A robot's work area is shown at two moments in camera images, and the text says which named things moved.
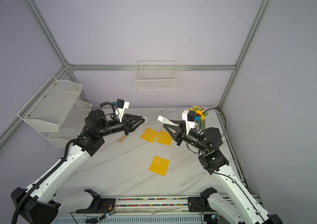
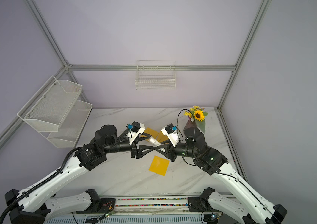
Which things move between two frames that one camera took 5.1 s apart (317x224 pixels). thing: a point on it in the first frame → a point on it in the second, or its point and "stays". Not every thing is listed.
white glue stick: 166,120 → 154,141
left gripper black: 128,125 → 134,152
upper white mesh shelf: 50,108 stays
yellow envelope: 159,165 stays
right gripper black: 180,135 → 171,153
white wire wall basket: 155,74 stays
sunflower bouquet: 199,112 stays
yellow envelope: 164,137 stays
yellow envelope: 149,135 stays
